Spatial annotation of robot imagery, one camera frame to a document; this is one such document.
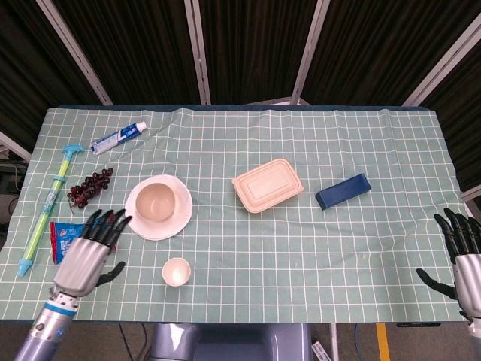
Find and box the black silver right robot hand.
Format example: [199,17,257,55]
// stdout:
[416,207,481,321]

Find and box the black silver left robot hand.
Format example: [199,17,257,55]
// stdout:
[53,208,133,301]

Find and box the small white cup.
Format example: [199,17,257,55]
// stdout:
[162,256,192,288]

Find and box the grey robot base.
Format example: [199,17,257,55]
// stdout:
[151,322,313,361]

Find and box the beige bowl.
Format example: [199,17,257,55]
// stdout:
[135,183,177,222]

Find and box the green checkered tablecloth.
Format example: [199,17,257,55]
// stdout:
[0,106,481,324]

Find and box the blue red snack bag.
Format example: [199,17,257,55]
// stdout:
[49,212,117,265]

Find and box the green blue water pump toy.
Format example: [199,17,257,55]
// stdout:
[16,144,84,278]

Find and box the dark red grape bunch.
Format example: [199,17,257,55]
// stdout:
[66,167,115,217]

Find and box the white paper plate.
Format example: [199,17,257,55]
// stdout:
[125,174,194,241]

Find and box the yellow floor tape strip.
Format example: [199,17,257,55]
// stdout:
[375,323,390,361]

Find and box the blue white toothpaste tube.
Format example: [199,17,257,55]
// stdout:
[89,120,149,156]

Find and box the dark blue rectangular box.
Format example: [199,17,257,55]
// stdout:
[314,172,373,211]

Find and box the white table leg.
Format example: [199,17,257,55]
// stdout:
[328,323,340,361]

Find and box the beige lidded takeout container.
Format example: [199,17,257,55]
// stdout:
[231,157,304,215]

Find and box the blue floor cable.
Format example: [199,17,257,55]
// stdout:
[353,323,366,361]

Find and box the white partition frame post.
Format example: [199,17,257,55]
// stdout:
[183,0,213,106]
[401,17,481,108]
[36,0,114,106]
[290,0,331,105]

